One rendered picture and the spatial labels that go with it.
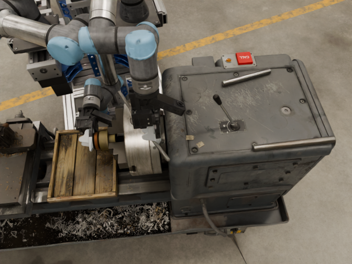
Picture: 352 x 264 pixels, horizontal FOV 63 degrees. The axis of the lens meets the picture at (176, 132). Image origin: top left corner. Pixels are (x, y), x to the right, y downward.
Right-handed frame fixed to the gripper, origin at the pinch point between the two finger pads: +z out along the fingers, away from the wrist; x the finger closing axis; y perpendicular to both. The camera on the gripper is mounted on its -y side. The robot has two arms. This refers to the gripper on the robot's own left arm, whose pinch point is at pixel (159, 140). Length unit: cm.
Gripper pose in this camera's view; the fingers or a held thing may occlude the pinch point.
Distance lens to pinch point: 93.1
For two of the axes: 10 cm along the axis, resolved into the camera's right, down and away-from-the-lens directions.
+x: 0.9, 6.5, -7.6
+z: 0.4, 7.6, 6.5
